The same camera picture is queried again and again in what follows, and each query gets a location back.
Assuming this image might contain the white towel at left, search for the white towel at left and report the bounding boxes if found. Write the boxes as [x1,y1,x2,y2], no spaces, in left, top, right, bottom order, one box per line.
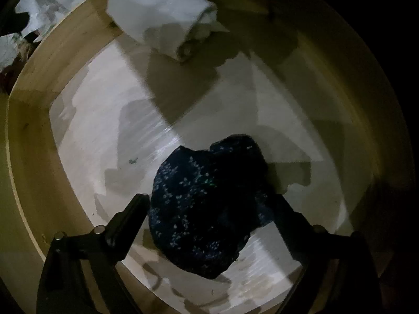
[0,0,105,69]

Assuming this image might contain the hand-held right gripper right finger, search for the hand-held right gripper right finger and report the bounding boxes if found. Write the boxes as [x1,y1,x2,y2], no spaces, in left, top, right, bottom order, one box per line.
[275,194,383,314]

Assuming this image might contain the rolled white underwear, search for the rolled white underwear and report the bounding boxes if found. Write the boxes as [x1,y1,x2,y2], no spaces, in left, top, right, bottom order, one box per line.
[106,0,231,63]

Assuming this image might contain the round yellow basket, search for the round yellow basket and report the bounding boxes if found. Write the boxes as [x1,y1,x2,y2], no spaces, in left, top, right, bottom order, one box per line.
[5,0,413,314]

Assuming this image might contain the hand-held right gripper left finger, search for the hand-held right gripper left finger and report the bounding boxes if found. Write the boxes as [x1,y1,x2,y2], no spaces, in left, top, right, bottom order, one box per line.
[36,194,152,314]

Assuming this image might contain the navy floral underwear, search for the navy floral underwear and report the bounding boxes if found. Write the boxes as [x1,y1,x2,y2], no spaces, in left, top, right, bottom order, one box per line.
[147,133,277,280]

